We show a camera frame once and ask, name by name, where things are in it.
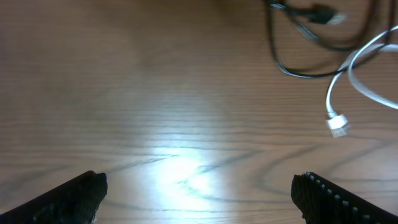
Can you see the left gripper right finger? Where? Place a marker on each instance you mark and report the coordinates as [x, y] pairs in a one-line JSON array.
[[323, 202]]

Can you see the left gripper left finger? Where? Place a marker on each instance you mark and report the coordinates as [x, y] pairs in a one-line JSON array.
[[74, 202]]

